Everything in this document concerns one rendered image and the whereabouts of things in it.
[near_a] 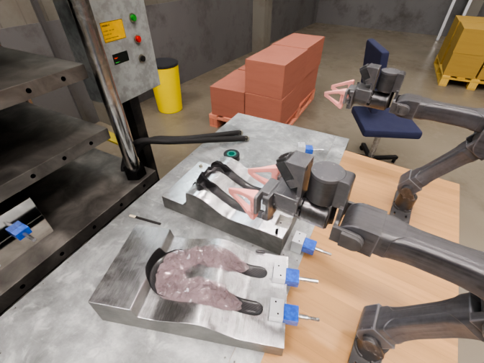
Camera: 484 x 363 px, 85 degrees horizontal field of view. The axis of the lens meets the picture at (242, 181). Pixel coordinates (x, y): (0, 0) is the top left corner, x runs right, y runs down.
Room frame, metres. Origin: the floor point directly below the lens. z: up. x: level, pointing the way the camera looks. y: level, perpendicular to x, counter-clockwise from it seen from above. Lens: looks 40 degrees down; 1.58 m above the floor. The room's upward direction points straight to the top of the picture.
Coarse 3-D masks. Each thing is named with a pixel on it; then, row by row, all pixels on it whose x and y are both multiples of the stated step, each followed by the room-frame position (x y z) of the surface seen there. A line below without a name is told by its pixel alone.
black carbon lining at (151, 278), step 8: (160, 248) 0.47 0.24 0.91; (152, 256) 0.45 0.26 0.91; (160, 256) 0.47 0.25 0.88; (152, 264) 0.44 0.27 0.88; (248, 264) 0.45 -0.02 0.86; (152, 272) 0.42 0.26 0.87; (240, 272) 0.42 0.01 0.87; (248, 272) 0.43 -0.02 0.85; (256, 272) 0.43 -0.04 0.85; (264, 272) 0.43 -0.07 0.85; (152, 280) 0.40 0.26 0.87; (152, 288) 0.37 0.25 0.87; (248, 304) 0.34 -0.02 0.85; (256, 304) 0.34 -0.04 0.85; (240, 312) 0.31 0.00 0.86; (248, 312) 0.31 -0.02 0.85; (256, 312) 0.31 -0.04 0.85
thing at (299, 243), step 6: (300, 234) 0.57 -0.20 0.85; (306, 234) 0.57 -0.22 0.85; (294, 240) 0.55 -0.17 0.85; (300, 240) 0.55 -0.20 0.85; (306, 240) 0.56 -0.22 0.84; (312, 240) 0.56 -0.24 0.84; (294, 246) 0.54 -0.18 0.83; (300, 246) 0.53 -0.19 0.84; (306, 246) 0.53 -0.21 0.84; (312, 246) 0.53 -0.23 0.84; (300, 252) 0.53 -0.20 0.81; (306, 252) 0.52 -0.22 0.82; (312, 252) 0.52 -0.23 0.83; (324, 252) 0.52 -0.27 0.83
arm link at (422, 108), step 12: (408, 96) 0.83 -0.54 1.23; (420, 96) 0.83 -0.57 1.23; (420, 108) 0.77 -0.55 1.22; (432, 108) 0.76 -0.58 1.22; (444, 108) 0.75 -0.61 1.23; (456, 108) 0.74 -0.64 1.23; (468, 108) 0.74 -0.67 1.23; (480, 108) 0.74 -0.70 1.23; (432, 120) 0.76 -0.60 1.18; (444, 120) 0.74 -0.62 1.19; (456, 120) 0.73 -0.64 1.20; (468, 120) 0.71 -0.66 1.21; (480, 120) 0.69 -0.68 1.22; (480, 132) 0.68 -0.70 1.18; (480, 144) 0.66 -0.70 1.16; (480, 156) 0.65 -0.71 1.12
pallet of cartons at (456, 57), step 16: (464, 16) 5.23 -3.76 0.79; (448, 32) 5.30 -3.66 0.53; (464, 32) 4.24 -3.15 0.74; (480, 32) 4.15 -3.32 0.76; (448, 48) 4.79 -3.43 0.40; (464, 48) 4.20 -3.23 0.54; (480, 48) 4.11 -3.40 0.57; (448, 64) 4.25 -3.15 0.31; (464, 64) 4.15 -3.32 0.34; (480, 64) 4.06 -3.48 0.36; (448, 80) 4.17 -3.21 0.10; (464, 80) 4.09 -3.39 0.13; (480, 80) 4.08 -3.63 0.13
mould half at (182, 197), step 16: (224, 160) 0.89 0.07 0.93; (192, 176) 0.87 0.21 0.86; (208, 176) 0.78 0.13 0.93; (224, 176) 0.79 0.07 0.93; (240, 176) 0.82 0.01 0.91; (176, 192) 0.77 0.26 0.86; (192, 192) 0.69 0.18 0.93; (208, 192) 0.70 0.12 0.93; (176, 208) 0.72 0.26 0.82; (192, 208) 0.69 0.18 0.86; (208, 208) 0.65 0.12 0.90; (224, 208) 0.66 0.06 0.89; (208, 224) 0.66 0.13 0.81; (224, 224) 0.62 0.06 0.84; (240, 224) 0.60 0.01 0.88; (256, 224) 0.59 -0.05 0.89; (272, 224) 0.59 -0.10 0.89; (256, 240) 0.57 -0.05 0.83; (272, 240) 0.54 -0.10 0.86
